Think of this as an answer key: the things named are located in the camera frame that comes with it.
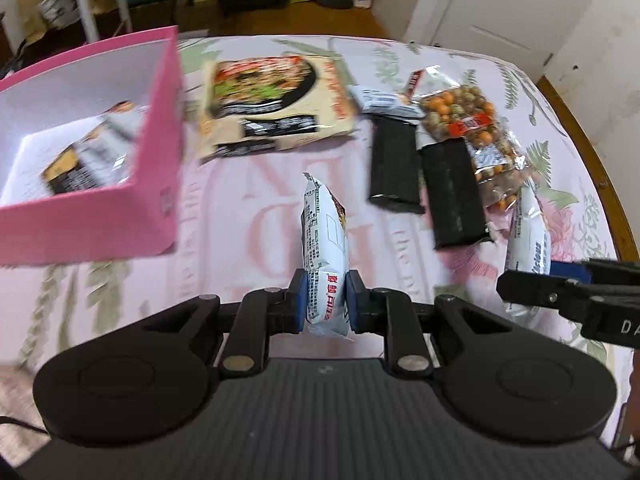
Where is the instant noodle packet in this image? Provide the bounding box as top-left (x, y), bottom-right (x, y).
top-left (198, 54), bottom-right (356, 162)

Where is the black gold snack bar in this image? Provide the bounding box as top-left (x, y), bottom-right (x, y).
top-left (41, 128), bottom-right (126, 195)

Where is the coated peanuts clear bag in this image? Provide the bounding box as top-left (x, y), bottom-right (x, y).
top-left (404, 65), bottom-right (532, 211)

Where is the pink cardboard box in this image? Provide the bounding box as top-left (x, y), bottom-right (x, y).
top-left (1, 27), bottom-right (183, 265)

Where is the black snack packet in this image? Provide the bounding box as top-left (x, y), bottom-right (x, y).
top-left (369, 115), bottom-right (425, 214)
top-left (419, 138), bottom-right (491, 250)

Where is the white snack packet top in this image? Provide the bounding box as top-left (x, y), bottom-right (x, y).
top-left (347, 84), bottom-right (425, 120)

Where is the white snack bar packet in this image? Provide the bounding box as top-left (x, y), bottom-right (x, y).
top-left (96, 101), bottom-right (148, 184)

